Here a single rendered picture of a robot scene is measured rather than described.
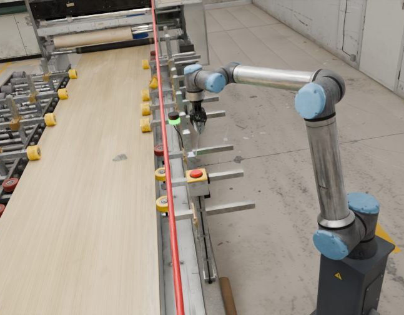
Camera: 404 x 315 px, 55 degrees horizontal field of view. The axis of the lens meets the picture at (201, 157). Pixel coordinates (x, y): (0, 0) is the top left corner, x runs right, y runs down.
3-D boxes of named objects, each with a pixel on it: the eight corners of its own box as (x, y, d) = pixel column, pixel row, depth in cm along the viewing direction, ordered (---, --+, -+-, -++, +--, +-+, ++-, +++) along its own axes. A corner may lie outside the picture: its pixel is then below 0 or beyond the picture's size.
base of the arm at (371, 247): (349, 225, 195) (351, 210, 190) (385, 245, 182) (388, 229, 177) (325, 244, 186) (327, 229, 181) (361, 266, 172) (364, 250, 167)
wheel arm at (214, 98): (218, 99, 265) (217, 94, 263) (218, 100, 262) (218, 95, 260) (145, 109, 262) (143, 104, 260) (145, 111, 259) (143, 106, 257)
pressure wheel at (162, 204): (166, 212, 187) (163, 192, 181) (179, 217, 183) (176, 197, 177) (155, 222, 182) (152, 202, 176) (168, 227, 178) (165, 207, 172)
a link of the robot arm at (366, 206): (381, 227, 178) (387, 197, 169) (363, 248, 168) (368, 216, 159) (350, 214, 188) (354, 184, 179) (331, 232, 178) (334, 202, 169)
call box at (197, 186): (206, 185, 143) (205, 167, 139) (209, 196, 137) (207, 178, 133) (188, 188, 143) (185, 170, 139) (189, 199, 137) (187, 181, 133)
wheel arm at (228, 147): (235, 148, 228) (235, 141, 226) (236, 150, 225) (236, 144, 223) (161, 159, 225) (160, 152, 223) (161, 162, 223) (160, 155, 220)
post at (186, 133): (199, 207, 210) (189, 128, 185) (200, 211, 207) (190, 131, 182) (193, 208, 210) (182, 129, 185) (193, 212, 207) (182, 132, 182)
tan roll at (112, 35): (181, 30, 421) (179, 19, 414) (182, 33, 410) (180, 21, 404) (47, 48, 413) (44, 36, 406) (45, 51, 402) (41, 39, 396)
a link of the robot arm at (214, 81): (228, 69, 181) (210, 65, 190) (211, 77, 175) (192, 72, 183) (230, 89, 186) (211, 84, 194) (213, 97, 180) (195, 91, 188)
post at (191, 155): (205, 235, 188) (194, 150, 163) (206, 240, 185) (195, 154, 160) (198, 237, 187) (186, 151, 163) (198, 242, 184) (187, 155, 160)
